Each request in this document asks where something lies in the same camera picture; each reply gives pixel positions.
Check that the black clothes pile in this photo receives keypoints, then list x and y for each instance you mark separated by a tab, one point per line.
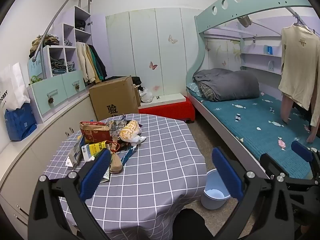
137	81

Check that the grey quilt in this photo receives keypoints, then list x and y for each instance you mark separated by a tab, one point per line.
230	85

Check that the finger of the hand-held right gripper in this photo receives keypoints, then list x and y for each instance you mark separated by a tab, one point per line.
301	152
268	164

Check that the white crumpled wrapper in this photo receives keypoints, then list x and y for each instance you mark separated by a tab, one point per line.
138	140

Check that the blue shopping bag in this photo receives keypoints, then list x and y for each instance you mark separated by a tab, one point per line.
20	122

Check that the red covered low bench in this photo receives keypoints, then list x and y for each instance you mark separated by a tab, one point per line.
167	110

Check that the cream butterfly sticker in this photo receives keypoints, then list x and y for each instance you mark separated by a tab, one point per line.
172	39

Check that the grey hanging bag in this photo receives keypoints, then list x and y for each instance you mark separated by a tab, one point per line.
244	21

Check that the black hanging jacket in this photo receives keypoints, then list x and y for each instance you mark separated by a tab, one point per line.
101	60

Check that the yellow white carton box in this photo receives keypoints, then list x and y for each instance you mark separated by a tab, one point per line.
93	150

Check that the dark hanging garment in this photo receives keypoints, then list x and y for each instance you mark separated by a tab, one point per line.
302	112

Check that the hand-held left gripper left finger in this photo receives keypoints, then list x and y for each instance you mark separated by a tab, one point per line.
96	172

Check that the purple stair shelf cabinet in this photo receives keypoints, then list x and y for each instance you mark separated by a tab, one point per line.
72	80

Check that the clothes hanger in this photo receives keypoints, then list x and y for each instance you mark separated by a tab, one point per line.
302	25

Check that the faded pink butterfly sticker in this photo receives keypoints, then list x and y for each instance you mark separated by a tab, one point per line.
156	88

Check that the white paper bag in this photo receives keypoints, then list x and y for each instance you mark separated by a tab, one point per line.
12	87

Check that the cream hanging jacket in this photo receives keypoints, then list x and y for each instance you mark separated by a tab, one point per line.
85	62

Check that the blue strip wrapper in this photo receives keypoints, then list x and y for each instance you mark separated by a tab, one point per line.
128	153

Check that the large cardboard box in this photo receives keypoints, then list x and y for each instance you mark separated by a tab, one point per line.
113	100

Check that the bed with teal mattress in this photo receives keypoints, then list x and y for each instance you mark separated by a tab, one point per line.
250	122

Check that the dark pink butterfly sticker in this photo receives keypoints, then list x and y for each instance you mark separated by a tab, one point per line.
153	65

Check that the small blue box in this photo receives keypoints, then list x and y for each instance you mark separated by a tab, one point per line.
269	50

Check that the green hanging jacket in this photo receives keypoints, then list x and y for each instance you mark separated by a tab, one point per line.
96	62

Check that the blue white carton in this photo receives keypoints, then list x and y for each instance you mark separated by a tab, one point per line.
76	152

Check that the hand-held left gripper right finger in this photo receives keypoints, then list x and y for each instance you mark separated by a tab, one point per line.
227	175

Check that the white wardrobe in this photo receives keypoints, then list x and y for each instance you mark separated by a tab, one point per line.
150	47

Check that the olive folded clothes pile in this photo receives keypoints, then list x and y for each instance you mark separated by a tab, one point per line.
45	42

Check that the pine cone drawer pull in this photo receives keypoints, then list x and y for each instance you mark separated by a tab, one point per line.
77	87
51	100

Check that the white curved low cabinet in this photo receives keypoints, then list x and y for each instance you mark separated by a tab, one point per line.
37	142

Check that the blue plastic bin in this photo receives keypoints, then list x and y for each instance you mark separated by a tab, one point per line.
215	200

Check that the dark folded clothes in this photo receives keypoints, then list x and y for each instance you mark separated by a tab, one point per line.
80	25

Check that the yellow patterned bag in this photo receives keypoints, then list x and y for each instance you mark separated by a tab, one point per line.
129	129

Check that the white plastic bag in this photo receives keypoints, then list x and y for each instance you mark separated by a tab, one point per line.
146	95

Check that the pink hanging garment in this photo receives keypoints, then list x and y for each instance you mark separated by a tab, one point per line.
286	110

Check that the teal bunk bed frame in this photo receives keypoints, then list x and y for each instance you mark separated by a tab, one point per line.
220	7

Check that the table with grey checked cloth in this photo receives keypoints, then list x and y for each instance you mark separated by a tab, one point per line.
150	180

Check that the purple bed wall shelf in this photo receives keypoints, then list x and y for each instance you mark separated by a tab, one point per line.
262	61

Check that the metal handrail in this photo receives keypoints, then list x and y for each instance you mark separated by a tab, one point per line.
50	31

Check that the red brown paper bag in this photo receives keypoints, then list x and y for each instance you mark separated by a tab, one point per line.
93	131

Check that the metal clothes rail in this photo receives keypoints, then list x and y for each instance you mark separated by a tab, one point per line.
297	16

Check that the person's leg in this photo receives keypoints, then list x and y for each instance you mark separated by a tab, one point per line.
190	226

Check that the brown paper pouch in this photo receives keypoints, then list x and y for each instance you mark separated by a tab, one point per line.
116	163

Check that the beige hanging sweater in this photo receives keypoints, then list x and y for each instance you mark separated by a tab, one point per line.
298	62

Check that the grey folded clothes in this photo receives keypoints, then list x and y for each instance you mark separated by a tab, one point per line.
58	66

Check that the striped blue pillow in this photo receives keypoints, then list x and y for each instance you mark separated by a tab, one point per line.
193	88

